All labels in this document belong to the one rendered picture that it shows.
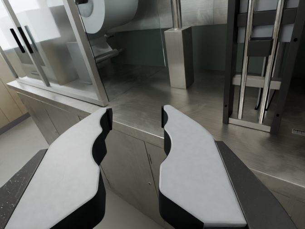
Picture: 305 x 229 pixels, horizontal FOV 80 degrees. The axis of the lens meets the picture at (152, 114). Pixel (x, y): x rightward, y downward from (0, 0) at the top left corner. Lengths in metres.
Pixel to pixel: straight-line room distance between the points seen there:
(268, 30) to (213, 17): 0.52
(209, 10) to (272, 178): 0.81
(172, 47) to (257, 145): 0.54
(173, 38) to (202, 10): 0.28
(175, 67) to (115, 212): 1.15
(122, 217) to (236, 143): 1.14
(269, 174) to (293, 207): 0.14
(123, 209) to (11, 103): 2.55
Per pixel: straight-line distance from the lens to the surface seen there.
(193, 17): 1.11
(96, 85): 0.87
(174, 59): 0.90
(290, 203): 0.64
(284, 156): 0.59
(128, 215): 1.55
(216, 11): 1.06
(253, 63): 1.06
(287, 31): 0.57
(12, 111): 3.55
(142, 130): 0.68
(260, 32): 0.58
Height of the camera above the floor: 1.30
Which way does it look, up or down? 32 degrees down
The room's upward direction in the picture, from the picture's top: 11 degrees counter-clockwise
